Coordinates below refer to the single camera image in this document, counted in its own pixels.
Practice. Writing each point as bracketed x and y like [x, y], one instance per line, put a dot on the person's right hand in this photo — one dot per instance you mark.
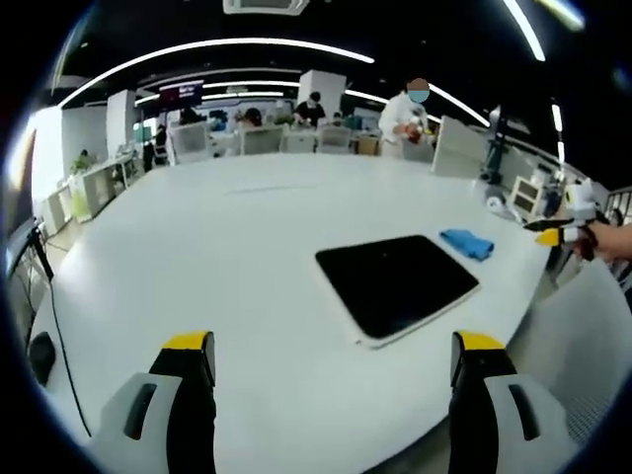
[609, 242]

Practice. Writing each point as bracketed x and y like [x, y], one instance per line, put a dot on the wall screen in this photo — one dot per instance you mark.
[181, 93]

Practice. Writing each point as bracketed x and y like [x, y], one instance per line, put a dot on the white storage cabinet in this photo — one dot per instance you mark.
[524, 193]

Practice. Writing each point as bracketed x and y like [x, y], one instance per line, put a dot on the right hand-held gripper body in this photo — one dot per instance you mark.
[581, 205]

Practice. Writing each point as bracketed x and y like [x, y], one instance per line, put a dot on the white desk partition panel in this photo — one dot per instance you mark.
[459, 146]

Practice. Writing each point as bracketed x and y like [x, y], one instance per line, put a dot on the ceiling air conditioner vent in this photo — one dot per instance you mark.
[265, 5]

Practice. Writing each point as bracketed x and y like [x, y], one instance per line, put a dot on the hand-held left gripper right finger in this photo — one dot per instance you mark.
[486, 395]

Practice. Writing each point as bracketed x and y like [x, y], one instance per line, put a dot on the white mesh office chair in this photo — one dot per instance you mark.
[262, 138]
[582, 345]
[188, 140]
[299, 140]
[335, 138]

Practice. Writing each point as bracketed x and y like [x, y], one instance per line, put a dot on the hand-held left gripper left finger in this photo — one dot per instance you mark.
[185, 390]

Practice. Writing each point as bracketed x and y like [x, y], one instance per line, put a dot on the green potted plant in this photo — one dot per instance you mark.
[83, 162]

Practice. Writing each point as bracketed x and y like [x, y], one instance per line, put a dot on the white shelf unit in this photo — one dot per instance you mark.
[101, 182]

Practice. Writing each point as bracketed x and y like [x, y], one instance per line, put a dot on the black tripod stand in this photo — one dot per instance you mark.
[495, 148]

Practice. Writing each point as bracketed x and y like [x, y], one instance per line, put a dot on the blue cleaning cloth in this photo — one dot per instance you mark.
[468, 241]

